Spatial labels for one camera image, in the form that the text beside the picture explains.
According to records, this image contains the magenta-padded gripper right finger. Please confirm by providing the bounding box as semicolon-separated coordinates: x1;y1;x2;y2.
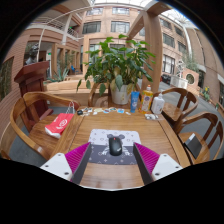
133;142;184;186

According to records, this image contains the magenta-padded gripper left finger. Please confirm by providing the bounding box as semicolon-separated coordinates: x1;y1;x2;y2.
39;142;93;185

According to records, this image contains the black computer mouse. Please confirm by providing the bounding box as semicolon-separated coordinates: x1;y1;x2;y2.
108;136;124;157

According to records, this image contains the grey printed mouse pad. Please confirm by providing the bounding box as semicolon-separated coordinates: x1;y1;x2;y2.
87;128;142;166

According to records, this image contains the black flat box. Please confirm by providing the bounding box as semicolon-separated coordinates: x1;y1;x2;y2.
183;132;203;159

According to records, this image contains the red shopping bag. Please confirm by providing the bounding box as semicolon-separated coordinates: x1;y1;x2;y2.
44;101;77;139

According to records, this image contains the clear plastic bag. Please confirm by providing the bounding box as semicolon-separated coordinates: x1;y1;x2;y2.
144;113;160;121

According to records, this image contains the white pump bottle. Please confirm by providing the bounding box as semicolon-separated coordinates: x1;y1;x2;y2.
150;90;166;116

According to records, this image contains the yellow dish soap bottle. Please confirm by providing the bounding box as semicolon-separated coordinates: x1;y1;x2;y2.
139;84;154;115

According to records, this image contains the blue squeeze tube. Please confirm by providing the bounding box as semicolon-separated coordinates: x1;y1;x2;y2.
129;91;141;114

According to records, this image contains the dark red wooden lectern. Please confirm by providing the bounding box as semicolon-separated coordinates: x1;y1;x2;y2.
13;60;54;126

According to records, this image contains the dark parked car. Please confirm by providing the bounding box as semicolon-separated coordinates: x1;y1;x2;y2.
161;73;172;85

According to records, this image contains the spiky green agave plant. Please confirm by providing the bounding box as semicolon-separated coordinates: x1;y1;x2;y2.
46;68;71;84

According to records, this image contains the dark bust statue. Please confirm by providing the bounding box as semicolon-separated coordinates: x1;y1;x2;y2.
24;43;40;66

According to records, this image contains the green potted plant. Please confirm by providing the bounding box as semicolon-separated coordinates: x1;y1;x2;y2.
75;33;157;106

